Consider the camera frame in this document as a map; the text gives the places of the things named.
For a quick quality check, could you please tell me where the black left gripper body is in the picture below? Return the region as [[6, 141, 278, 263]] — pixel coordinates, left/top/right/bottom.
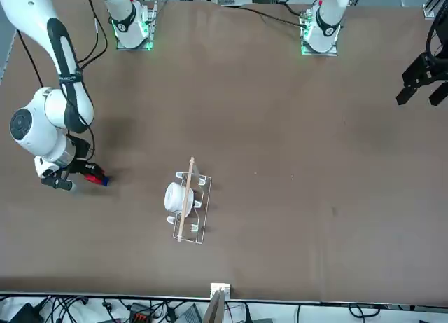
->
[[425, 51, 448, 85]]

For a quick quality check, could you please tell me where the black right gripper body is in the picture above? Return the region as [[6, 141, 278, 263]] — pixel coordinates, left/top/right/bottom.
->
[[65, 136, 92, 172]]

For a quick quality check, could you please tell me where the white ceramic cup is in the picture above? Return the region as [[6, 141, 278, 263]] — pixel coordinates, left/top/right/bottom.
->
[[164, 181, 195, 217]]

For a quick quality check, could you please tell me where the wooden stick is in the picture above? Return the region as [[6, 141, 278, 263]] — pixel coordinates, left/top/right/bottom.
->
[[176, 157, 195, 243]]

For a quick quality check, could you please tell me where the black power adapter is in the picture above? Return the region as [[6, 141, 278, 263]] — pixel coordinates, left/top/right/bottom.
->
[[7, 303, 42, 323]]

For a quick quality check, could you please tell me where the black box with orange plugs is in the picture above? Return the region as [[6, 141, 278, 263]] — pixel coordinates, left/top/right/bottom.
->
[[127, 303, 155, 323]]

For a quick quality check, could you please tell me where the aluminium frame profile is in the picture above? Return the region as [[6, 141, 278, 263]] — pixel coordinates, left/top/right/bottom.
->
[[422, 0, 448, 19]]

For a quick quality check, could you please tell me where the clear wire cup rack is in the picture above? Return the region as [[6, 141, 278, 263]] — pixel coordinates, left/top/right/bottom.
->
[[171, 170, 213, 245]]

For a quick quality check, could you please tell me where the black cable with white label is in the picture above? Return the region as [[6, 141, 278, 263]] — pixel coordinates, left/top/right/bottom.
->
[[76, 0, 109, 67]]

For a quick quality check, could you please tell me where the aluminium profile post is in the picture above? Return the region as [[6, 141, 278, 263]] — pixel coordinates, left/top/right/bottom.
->
[[204, 282, 232, 323]]

